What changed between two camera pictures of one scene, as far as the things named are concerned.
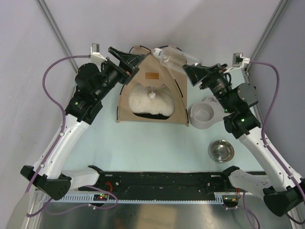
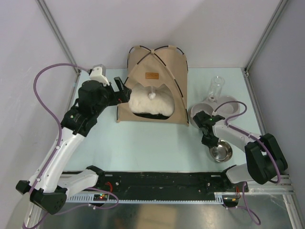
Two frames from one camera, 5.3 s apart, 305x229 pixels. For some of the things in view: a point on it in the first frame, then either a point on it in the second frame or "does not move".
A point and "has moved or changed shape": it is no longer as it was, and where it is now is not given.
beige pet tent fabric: x=155 y=72 does not move
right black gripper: x=197 y=74 -> x=209 y=143
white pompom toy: x=152 y=95 does not move
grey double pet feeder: x=202 y=115 does not move
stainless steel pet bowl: x=222 y=150 does not move
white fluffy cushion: x=163 y=103 does not move
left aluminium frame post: x=47 y=15 does not move
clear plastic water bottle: x=175 y=57 has moved or changed shape
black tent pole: x=149 y=50 -> x=154 y=53
